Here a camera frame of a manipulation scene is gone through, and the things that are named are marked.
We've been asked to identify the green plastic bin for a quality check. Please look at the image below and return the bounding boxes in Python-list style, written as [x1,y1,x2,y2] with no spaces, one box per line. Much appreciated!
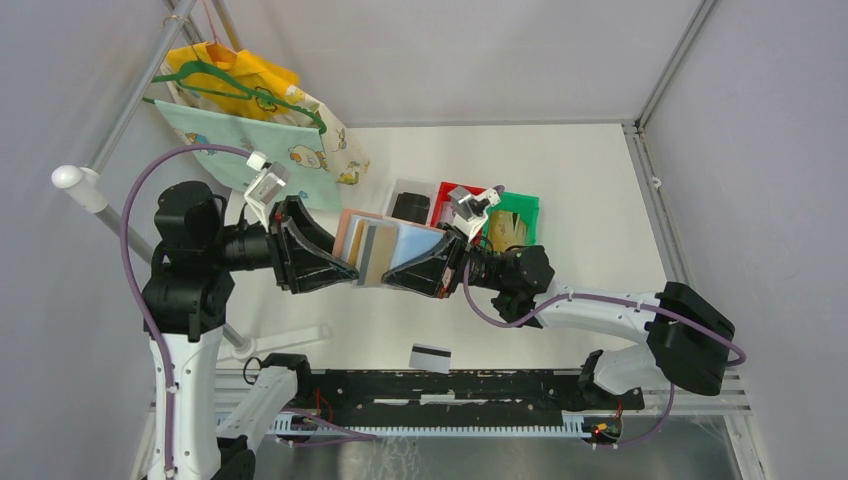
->
[483,192,540,246]

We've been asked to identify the tan leather card holder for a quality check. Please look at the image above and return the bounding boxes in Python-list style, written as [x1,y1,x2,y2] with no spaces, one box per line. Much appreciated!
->
[332,209,444,288]

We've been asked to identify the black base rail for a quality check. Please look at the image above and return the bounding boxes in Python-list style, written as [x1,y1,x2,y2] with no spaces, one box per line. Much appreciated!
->
[289,369,645,427]

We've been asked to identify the yellow garment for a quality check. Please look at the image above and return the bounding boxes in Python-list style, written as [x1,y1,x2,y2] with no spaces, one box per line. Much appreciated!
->
[162,43,316,126]

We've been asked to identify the metal clothes rack pole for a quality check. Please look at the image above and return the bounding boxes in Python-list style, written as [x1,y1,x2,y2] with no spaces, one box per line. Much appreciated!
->
[51,0,253,352]

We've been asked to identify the light green patterned cloth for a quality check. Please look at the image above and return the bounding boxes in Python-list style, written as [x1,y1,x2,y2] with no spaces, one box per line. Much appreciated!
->
[155,100,342,213]

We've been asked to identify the green clothes hanger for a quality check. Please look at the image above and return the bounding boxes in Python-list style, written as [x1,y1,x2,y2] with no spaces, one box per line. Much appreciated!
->
[150,60,328,134]

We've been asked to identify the red plastic bin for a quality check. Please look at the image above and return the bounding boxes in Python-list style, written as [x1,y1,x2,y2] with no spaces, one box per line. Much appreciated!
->
[429,182,485,227]

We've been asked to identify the white plastic bin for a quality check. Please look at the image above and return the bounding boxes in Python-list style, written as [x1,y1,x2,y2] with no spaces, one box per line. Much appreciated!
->
[383,177,439,225]

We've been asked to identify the gold credit card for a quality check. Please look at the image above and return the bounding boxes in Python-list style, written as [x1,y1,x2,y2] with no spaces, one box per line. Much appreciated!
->
[344,217,399,287]

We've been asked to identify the silver magnetic stripe card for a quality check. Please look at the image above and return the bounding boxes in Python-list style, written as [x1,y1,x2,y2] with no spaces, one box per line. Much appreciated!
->
[408,343,452,374]

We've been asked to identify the cream patterned cloth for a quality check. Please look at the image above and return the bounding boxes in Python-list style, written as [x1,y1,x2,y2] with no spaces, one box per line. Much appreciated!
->
[284,85,370,186]

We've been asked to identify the pink clothes hanger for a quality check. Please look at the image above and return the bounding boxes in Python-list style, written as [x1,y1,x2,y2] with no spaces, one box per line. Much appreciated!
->
[201,0,233,53]

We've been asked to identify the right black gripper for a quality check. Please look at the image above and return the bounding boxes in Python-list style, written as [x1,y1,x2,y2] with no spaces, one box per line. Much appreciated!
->
[380,222,508,299]

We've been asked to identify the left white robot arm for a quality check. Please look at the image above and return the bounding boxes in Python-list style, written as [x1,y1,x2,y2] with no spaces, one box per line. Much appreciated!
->
[141,181,357,479]

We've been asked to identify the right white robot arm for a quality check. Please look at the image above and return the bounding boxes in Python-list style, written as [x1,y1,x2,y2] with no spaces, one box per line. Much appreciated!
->
[381,231,745,408]

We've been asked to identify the yellow cards in green bin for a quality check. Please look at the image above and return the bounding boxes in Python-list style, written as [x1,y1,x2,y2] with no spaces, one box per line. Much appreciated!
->
[486,210,527,252]

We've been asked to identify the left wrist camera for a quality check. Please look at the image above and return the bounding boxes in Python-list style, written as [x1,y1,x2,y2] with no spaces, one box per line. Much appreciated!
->
[244,151,291,228]

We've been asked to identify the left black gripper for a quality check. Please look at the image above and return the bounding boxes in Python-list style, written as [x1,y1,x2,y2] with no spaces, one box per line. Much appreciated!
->
[208,192,360,289]

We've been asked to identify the white cable duct strip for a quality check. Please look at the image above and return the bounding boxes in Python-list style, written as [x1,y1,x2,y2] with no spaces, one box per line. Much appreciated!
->
[267,413,591,440]

